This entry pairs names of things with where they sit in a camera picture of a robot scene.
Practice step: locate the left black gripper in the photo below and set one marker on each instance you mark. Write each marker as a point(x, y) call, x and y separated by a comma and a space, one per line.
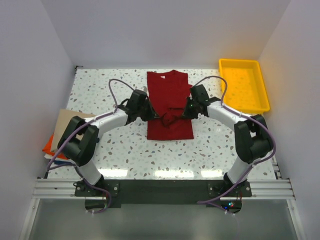
point(152, 114)

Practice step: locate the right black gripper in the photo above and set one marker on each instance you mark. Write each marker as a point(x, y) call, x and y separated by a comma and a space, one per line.
point(186, 113)

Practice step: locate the dark red t shirt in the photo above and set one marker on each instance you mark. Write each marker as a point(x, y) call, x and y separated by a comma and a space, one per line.
point(168, 93)

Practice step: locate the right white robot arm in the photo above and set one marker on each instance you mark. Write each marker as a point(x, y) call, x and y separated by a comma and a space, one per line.
point(253, 141)

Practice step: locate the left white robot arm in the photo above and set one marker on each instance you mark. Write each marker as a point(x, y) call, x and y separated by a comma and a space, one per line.
point(81, 136)

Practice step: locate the yellow plastic tray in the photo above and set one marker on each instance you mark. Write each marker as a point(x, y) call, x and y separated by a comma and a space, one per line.
point(246, 91)

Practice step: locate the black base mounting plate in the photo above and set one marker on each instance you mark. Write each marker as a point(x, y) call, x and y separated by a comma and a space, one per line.
point(113, 193)

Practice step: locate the beige folded t shirt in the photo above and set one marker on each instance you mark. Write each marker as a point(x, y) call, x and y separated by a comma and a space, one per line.
point(62, 122)

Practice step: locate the white folded t shirt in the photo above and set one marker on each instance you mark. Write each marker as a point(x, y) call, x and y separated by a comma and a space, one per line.
point(60, 159)

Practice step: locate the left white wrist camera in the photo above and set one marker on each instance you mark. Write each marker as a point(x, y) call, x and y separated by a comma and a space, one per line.
point(144, 88)

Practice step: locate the aluminium frame rail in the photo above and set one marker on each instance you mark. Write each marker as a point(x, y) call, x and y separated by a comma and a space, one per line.
point(59, 185)

